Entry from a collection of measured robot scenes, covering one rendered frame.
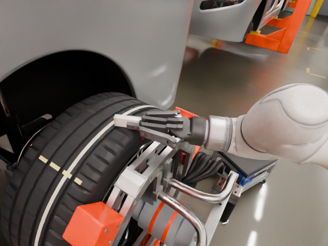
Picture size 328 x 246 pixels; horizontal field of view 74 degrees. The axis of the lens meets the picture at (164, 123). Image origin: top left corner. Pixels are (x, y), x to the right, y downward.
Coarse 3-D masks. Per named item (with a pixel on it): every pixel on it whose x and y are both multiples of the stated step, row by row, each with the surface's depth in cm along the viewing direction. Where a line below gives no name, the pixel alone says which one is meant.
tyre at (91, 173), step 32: (96, 96) 70; (128, 96) 80; (64, 128) 57; (96, 128) 58; (32, 160) 54; (64, 160) 52; (96, 160) 51; (32, 192) 53; (64, 192) 50; (96, 192) 51; (32, 224) 51; (64, 224) 48
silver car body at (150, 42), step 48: (0, 0) 44; (48, 0) 52; (96, 0) 63; (144, 0) 81; (192, 0) 116; (0, 48) 47; (48, 48) 56; (96, 48) 70; (144, 48) 93; (144, 96) 110
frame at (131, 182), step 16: (160, 144) 63; (144, 160) 58; (160, 160) 57; (176, 160) 92; (128, 176) 52; (144, 176) 53; (176, 176) 98; (112, 192) 52; (128, 192) 51; (176, 192) 97; (112, 208) 52; (128, 208) 50
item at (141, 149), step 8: (144, 144) 65; (136, 152) 62; (160, 152) 91; (128, 160) 59; (112, 184) 57; (104, 192) 55; (104, 200) 102; (120, 208) 73; (128, 224) 86; (136, 224) 94; (128, 232) 91; (120, 240) 88; (128, 240) 89
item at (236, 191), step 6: (216, 180) 76; (222, 180) 76; (216, 186) 74; (222, 186) 74; (234, 186) 74; (240, 186) 74; (216, 192) 76; (234, 192) 72; (240, 192) 72; (234, 198) 72; (234, 204) 74
